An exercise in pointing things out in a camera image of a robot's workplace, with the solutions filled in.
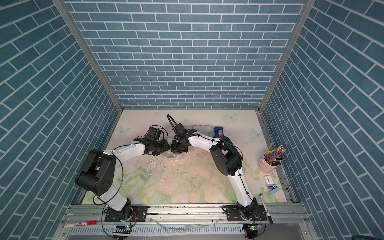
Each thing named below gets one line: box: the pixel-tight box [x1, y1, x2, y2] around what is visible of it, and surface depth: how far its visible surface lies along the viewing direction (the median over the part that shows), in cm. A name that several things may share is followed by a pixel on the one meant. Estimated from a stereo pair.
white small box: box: [263, 175, 274, 185], surface depth 86 cm
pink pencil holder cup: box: [257, 152, 280, 174], surface depth 85 cm
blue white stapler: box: [267, 184, 279, 195], surface depth 82 cm
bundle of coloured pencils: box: [265, 143, 286, 161], surface depth 83 cm
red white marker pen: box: [63, 220, 97, 228], surface depth 72 cm
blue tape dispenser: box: [214, 127, 224, 138], surface depth 102 cm
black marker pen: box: [259, 194, 274, 225], surface depth 75 cm
